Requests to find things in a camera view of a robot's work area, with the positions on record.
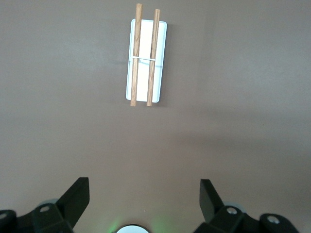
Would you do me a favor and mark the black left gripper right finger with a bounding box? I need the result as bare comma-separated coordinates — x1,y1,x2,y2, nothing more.
194,179,301,233

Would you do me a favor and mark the white rack with wooden bars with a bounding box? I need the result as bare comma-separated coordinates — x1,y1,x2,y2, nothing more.
125,3,168,107

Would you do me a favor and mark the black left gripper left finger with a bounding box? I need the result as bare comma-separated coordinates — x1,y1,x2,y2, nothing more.
0,177,90,233

